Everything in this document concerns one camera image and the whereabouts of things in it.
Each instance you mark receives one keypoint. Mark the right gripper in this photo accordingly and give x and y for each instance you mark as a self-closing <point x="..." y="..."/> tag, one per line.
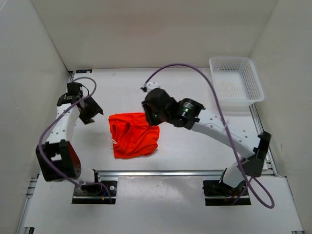
<point x="152" y="122"/>

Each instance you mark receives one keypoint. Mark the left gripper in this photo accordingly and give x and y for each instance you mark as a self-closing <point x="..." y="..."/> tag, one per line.
<point x="95" y="108"/>

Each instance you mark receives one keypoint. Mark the orange shorts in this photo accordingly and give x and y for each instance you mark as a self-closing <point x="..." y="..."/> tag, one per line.
<point x="132" y="136"/>

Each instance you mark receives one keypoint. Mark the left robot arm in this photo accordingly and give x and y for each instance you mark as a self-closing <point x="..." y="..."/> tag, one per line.
<point x="57" y="149"/>

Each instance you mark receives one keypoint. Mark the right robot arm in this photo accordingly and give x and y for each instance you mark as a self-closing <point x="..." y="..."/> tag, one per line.
<point x="191" y="115"/>

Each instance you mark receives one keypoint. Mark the white plastic basket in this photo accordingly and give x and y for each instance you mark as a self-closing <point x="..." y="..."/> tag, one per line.
<point x="235" y="81"/>

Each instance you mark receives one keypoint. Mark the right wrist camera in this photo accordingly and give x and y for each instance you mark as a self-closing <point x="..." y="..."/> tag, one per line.
<point x="156" y="99"/>

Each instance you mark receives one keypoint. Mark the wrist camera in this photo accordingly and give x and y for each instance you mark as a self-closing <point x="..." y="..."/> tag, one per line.
<point x="156" y="99"/>
<point x="75" y="89"/>

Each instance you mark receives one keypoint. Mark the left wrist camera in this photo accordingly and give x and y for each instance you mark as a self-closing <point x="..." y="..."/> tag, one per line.
<point x="75" y="89"/>

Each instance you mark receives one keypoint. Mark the aluminium front rail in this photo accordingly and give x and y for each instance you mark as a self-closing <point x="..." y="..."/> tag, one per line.
<point x="162" y="173"/>

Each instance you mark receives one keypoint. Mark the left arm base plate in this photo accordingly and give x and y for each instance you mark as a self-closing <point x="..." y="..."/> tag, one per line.
<point x="96" y="194"/>

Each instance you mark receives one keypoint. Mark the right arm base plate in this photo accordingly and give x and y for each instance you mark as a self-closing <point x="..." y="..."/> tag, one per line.
<point x="217" y="193"/>

